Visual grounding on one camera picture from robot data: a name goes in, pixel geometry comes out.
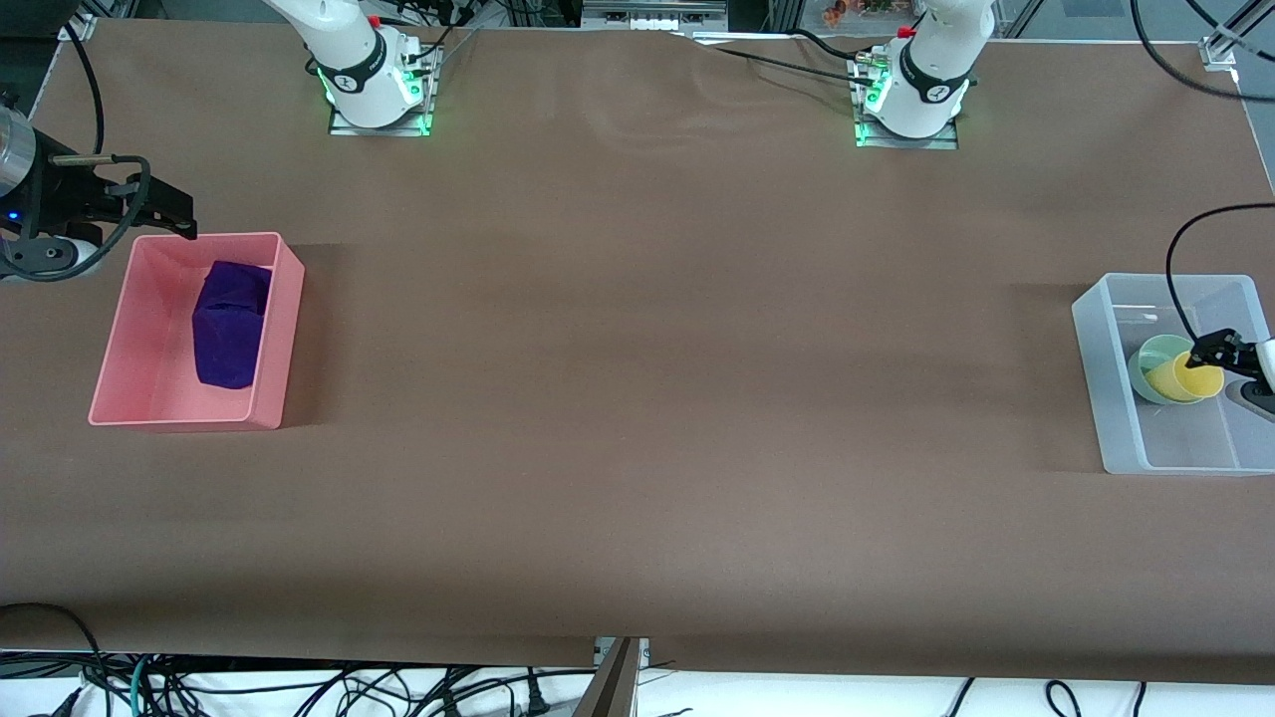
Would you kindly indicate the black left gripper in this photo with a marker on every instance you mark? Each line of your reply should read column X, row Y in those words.
column 1217, row 351

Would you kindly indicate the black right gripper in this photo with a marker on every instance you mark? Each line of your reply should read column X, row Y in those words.
column 52, row 195

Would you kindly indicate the yellow plastic cup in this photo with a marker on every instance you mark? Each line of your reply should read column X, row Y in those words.
column 1180, row 383

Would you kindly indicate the pale green bowl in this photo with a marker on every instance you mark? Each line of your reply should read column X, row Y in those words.
column 1146, row 373

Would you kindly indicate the purple cloth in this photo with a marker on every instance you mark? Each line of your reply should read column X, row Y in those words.
column 229, row 329

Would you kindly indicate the translucent white plastic bin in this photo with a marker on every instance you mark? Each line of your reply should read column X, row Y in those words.
column 1185, row 438

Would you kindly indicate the pink plastic bin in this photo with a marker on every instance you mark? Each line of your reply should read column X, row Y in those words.
column 149, row 388

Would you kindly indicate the orange background items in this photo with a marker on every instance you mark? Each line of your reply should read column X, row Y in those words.
column 857, row 8

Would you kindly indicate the brown table cover sheet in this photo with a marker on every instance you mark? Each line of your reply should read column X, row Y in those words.
column 647, row 398

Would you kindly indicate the grey device box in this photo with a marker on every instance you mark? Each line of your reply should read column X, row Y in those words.
column 652, row 12

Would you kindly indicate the aluminium frame corner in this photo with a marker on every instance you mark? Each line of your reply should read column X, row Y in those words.
column 78, row 28
column 1220, row 52

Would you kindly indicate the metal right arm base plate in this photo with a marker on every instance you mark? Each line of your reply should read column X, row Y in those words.
column 344, row 126

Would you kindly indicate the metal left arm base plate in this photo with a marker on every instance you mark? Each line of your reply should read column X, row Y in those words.
column 946, row 142

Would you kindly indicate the metal table bracket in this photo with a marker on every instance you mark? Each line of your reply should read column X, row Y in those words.
column 642, row 649

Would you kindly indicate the wooden table post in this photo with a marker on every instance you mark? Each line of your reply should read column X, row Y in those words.
column 610, row 692

